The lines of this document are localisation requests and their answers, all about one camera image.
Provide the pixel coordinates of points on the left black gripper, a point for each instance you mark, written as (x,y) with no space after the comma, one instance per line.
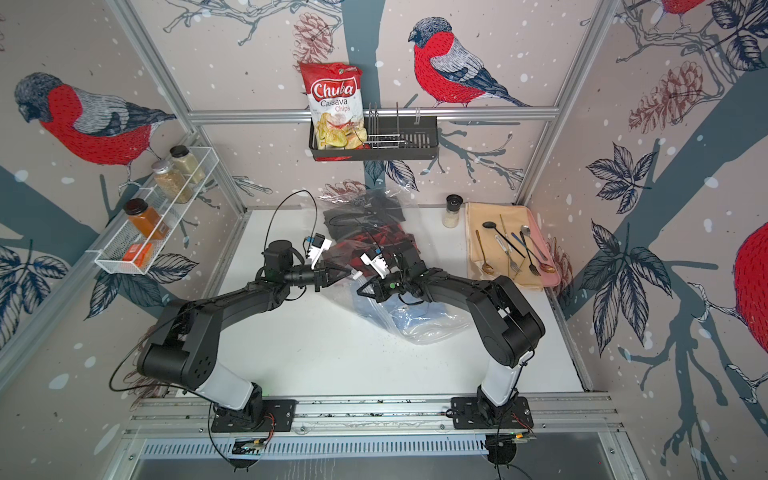
(322,278)

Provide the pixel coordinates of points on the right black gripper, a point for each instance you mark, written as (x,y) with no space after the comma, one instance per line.
(376,285)

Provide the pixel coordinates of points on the blue cloth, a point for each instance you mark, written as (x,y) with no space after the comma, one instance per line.
(417,323)

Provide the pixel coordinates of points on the red black plaid cloth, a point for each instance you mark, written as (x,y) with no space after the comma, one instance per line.
(349,251)

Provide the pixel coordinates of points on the clear plastic vacuum bag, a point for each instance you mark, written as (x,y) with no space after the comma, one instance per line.
(342,294)

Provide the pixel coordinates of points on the dark grey striped shirt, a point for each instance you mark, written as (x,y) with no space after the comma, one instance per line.
(350,220)

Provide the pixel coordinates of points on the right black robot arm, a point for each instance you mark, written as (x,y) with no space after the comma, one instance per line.
(508,326)

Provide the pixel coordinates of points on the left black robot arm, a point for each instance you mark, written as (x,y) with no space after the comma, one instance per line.
(183,347)

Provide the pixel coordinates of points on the Chuba cassava chips bag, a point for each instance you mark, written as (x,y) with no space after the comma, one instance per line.
(335,102)

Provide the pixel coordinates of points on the glass shaker black lid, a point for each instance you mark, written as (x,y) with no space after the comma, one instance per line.
(451,214)

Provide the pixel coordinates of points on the black ladle spoon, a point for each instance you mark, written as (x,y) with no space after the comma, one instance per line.
(490,225)

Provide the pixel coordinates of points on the beige cloth napkin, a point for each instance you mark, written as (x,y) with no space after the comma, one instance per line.
(486,260)

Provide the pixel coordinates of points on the iridescent spoon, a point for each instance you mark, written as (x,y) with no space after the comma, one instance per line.
(540,255)

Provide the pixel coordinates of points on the spice jar silver lid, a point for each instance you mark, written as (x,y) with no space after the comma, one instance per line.
(171,182)

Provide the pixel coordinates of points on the spice jar black lid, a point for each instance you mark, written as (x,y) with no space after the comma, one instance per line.
(187,163)

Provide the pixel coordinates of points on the small orange box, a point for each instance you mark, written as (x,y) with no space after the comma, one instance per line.
(139,254)

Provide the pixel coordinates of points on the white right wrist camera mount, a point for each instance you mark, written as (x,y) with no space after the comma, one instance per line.
(376,261)

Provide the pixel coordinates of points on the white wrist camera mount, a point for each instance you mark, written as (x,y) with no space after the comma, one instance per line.
(376,261)
(317,245)

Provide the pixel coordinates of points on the white handled fork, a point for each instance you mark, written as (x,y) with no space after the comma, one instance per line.
(513,267)

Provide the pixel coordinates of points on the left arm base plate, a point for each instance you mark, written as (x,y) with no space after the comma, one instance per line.
(259,415)

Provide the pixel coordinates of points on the black wire wall basket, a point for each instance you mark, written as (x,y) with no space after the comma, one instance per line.
(376,137)

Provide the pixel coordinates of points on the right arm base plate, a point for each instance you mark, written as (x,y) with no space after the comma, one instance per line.
(471,413)

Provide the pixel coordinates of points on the clear acrylic wall shelf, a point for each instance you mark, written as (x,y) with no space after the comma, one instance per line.
(109,257)

